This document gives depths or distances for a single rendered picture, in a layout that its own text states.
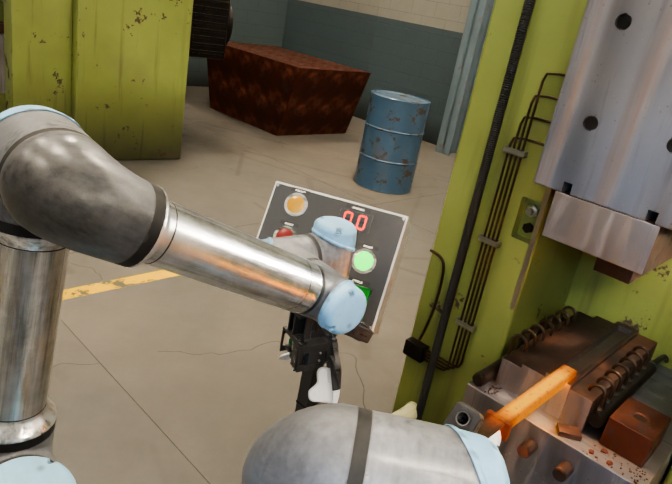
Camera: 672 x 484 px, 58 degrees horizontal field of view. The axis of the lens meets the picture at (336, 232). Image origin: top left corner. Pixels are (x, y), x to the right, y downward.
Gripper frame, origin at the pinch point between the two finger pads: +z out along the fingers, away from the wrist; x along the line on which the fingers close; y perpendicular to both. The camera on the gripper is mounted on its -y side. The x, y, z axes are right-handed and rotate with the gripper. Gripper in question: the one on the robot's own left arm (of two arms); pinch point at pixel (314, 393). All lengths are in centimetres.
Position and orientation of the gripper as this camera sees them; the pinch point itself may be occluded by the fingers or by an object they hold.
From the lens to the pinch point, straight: 120.2
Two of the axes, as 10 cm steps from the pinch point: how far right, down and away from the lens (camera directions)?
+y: -8.5, 0.5, -5.2
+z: -1.7, 9.1, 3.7
